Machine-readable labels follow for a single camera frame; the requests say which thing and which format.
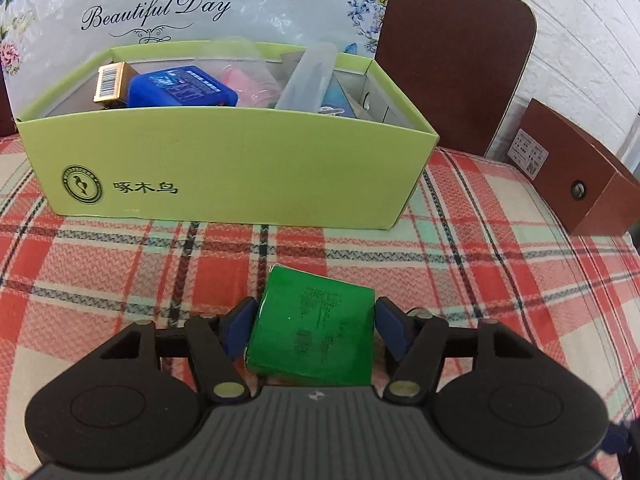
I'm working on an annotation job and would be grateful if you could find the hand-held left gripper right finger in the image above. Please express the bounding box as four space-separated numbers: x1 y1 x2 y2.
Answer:
375 296 537 401

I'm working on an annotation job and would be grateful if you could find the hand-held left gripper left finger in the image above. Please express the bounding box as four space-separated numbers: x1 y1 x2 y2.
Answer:
99 297 259 404

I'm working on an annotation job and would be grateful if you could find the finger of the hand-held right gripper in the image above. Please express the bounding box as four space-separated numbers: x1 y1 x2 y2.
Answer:
602 417 636 462

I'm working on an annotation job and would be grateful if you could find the green packet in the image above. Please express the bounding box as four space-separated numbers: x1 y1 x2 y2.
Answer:
244 265 376 387

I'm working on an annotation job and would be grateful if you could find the lime green cardboard box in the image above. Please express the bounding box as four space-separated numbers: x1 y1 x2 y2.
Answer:
15 41 441 231

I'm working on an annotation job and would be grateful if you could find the blue box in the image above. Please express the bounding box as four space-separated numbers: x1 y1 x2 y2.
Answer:
127 66 238 109

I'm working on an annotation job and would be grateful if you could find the clear case with purple box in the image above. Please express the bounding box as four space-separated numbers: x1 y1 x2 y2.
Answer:
275 44 361 117

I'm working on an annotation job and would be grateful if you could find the clear plastic cup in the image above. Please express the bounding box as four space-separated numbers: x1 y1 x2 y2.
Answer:
202 37 283 106

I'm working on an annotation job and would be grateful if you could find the gold box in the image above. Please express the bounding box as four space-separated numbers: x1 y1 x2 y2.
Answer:
93 61 146 110

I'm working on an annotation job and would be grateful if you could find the plaid tablecloth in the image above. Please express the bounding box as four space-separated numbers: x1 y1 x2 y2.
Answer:
0 132 640 480

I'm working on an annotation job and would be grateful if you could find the brown cardboard box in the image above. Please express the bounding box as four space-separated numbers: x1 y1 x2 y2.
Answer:
509 98 640 237

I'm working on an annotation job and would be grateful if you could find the dark brown wooden board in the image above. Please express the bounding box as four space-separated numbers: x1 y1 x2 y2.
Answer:
0 0 538 157

